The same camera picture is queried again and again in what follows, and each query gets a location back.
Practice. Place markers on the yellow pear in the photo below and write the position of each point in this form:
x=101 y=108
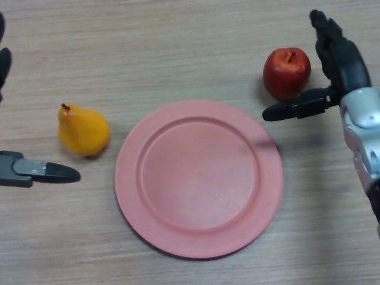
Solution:
x=83 y=133

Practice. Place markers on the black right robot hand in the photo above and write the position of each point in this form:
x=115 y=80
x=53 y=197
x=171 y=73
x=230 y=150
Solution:
x=347 y=68

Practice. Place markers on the red apple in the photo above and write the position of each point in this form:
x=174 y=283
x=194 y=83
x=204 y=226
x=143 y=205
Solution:
x=283 y=75

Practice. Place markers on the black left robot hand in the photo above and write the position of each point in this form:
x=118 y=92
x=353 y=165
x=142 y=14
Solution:
x=17 y=172

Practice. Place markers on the pink round plate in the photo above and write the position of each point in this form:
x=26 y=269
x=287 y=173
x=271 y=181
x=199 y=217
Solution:
x=199 y=181

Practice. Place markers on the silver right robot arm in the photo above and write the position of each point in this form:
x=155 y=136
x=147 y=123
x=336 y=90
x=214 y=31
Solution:
x=362 y=124

